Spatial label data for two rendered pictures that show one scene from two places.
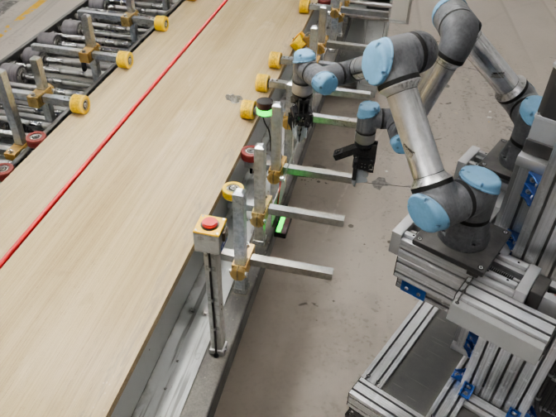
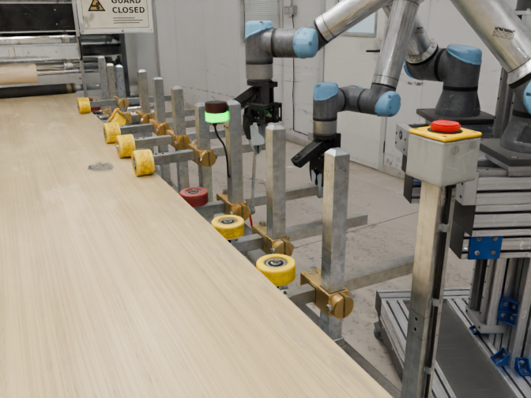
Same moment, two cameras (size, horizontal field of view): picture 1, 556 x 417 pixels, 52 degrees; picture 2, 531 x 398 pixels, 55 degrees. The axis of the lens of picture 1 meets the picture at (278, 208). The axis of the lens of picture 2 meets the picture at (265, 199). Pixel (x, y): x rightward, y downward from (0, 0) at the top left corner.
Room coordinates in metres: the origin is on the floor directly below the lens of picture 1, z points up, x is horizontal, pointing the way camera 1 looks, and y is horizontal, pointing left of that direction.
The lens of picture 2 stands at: (0.70, 0.81, 1.38)
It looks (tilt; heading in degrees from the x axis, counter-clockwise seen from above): 20 degrees down; 321
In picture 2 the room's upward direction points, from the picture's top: 1 degrees counter-clockwise
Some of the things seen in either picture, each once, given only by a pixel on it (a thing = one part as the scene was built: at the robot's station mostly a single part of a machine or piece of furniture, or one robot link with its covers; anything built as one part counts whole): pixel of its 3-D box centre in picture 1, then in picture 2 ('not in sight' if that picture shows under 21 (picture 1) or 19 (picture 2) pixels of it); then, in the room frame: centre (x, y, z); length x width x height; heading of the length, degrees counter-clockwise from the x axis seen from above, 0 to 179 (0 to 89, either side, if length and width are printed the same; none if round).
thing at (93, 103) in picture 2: (345, 9); (130, 100); (3.33, -0.36, 0.95); 0.50 x 0.04 x 0.04; 78
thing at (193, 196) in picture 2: (251, 160); (194, 208); (1.90, 0.11, 0.85); 0.08 x 0.08 x 0.11
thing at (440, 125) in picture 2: (209, 223); (445, 128); (1.09, 0.17, 1.22); 0.04 x 0.04 x 0.02
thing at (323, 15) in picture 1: (320, 50); (146, 124); (2.82, -0.20, 0.92); 0.03 x 0.03 x 0.48; 78
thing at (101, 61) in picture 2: not in sight; (105, 96); (3.79, -0.40, 0.91); 0.03 x 0.03 x 0.48; 78
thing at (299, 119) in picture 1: (301, 108); (261, 102); (1.82, -0.07, 1.15); 0.09 x 0.08 x 0.12; 8
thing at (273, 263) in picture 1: (268, 262); (353, 281); (1.37, 0.03, 0.81); 0.43 x 0.03 x 0.04; 78
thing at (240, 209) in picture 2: (276, 169); (231, 206); (1.86, 0.01, 0.85); 0.13 x 0.06 x 0.05; 168
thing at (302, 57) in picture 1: (304, 67); (260, 42); (1.82, -0.08, 1.31); 0.09 x 0.08 x 0.11; 31
